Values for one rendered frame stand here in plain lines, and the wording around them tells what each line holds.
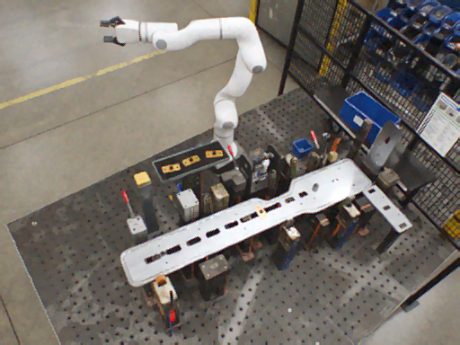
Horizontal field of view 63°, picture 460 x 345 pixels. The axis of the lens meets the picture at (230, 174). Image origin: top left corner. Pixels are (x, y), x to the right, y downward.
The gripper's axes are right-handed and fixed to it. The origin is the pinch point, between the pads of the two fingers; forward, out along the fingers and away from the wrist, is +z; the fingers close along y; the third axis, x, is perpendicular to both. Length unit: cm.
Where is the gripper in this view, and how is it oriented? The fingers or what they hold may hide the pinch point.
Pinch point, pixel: (103, 31)
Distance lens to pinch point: 182.6
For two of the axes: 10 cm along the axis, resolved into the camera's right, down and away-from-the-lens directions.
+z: -9.9, 0.3, -1.6
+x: 0.9, 9.2, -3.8
